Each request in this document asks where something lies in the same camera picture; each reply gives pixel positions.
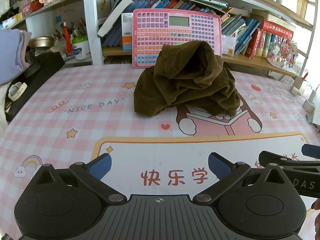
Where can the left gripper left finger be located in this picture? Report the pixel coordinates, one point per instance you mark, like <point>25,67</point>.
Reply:
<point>90,176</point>

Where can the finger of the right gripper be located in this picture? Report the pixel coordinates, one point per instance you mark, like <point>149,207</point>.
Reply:
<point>311,151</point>
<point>266,158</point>

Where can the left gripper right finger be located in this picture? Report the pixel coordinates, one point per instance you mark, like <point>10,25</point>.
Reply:
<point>229,174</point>

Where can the brown corduroy pants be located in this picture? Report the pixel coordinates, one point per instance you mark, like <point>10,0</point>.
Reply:
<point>188,74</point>

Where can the pink checkered table mat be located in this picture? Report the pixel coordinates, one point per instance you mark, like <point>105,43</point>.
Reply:
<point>81,113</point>

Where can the black case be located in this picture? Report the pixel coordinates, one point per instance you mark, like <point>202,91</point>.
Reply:
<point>45,67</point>

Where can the white jar green lid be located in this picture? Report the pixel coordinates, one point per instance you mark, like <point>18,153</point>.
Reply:
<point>81,48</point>

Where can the red thick dictionary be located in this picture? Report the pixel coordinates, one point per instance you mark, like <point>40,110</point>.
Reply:
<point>276,29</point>

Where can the red glue bottle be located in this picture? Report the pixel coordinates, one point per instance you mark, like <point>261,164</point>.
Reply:
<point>67,39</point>

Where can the brass bowl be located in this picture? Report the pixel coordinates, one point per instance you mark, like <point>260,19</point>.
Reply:
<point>42,42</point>

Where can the folded lavender cloth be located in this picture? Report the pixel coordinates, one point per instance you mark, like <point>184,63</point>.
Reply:
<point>13,45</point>

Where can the pink learning tablet toy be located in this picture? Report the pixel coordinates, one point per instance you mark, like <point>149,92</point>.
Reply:
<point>154,28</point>

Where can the white leaning book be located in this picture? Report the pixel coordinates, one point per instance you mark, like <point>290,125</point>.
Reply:
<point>113,16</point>

